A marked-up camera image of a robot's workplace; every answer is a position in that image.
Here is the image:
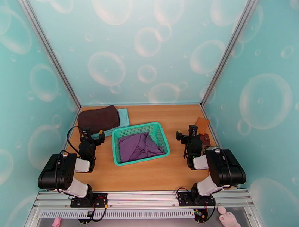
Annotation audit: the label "aluminium frame post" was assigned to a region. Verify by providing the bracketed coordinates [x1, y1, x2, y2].
[200, 0, 260, 108]
[18, 0, 81, 109]

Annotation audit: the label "white slotted cable duct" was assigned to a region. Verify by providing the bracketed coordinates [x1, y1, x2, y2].
[38, 209, 195, 220]

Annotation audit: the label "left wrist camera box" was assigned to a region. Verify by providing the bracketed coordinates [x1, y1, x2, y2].
[80, 127, 92, 142]

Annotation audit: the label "teal plastic mesh basket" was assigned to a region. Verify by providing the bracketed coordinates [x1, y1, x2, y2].
[111, 122, 170, 167]

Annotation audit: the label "brown leather snap wallet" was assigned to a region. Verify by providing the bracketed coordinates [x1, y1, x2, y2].
[198, 133, 212, 147]

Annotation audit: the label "purple trousers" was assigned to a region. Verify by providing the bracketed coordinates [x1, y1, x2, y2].
[118, 132, 167, 163]

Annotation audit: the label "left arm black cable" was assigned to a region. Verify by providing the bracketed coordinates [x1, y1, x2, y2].
[55, 126, 82, 194]

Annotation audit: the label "folded dark brown trousers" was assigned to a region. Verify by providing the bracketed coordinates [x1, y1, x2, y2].
[77, 105, 121, 134]

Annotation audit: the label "red black power wires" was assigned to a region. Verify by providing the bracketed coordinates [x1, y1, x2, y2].
[193, 201, 216, 222]
[87, 196, 108, 223]

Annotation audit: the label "aluminium mounting rail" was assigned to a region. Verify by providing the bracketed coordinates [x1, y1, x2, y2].
[33, 189, 254, 209]

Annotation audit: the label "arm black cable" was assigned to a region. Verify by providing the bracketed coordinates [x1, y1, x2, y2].
[216, 149, 234, 190]
[55, 126, 82, 194]

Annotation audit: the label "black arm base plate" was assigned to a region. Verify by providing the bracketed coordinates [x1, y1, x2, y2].
[176, 191, 216, 207]
[70, 192, 108, 208]

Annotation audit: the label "white pink plush bunny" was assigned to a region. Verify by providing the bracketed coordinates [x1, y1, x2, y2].
[217, 205, 241, 227]

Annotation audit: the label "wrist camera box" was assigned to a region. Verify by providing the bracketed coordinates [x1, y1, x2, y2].
[188, 125, 198, 139]
[80, 127, 92, 142]

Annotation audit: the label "tan leather pouch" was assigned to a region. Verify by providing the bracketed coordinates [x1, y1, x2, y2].
[194, 116, 211, 136]

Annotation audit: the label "folded light teal trousers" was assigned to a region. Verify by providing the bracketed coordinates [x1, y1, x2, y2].
[91, 108, 130, 138]

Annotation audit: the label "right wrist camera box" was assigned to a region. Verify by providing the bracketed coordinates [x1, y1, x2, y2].
[188, 125, 198, 139]

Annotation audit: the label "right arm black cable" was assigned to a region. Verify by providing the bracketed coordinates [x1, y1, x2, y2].
[216, 149, 234, 190]

